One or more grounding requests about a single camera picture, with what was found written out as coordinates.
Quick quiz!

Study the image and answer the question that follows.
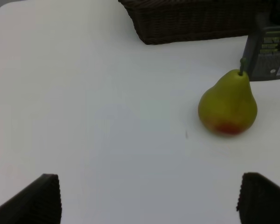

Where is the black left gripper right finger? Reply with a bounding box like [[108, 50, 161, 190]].
[[236, 172, 280, 224]]

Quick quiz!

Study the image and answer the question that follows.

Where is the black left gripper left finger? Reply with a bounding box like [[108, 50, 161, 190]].
[[0, 174, 62, 224]]

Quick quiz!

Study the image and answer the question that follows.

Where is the green red pear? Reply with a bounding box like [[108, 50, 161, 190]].
[[198, 57, 258, 136]]

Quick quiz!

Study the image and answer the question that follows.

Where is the dark green pump bottle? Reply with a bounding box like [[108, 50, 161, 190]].
[[243, 13, 280, 82]]

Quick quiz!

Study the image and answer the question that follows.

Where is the dark brown wicker basket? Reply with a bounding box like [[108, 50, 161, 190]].
[[120, 0, 273, 45]]

